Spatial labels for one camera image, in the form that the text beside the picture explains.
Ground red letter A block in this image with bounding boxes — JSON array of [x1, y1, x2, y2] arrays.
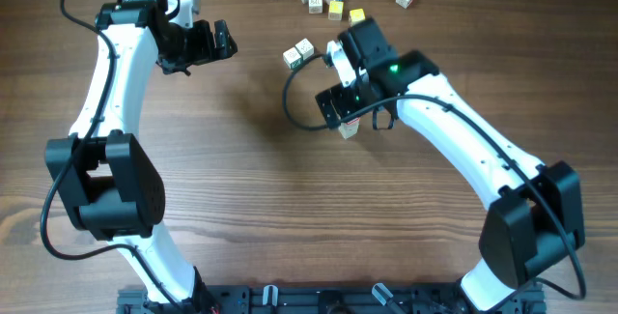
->
[[338, 123, 359, 139]]

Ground yellow block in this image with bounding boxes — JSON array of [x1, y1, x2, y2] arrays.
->
[[328, 0, 344, 21], [349, 9, 366, 26]]

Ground red letter I block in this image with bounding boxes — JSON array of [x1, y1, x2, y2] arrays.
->
[[343, 118, 360, 127]]

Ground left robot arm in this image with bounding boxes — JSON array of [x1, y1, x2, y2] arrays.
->
[[45, 0, 238, 313]]

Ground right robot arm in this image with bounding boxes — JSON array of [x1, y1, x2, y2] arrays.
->
[[316, 18, 585, 312]]

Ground white plain wooden block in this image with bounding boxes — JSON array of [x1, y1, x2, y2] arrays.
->
[[295, 39, 315, 61]]

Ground white block green side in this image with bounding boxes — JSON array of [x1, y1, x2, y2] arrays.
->
[[282, 47, 303, 70]]

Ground white block brown drawing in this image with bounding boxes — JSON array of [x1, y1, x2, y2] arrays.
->
[[308, 0, 323, 14]]

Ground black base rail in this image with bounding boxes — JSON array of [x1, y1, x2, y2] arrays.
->
[[116, 283, 547, 314]]

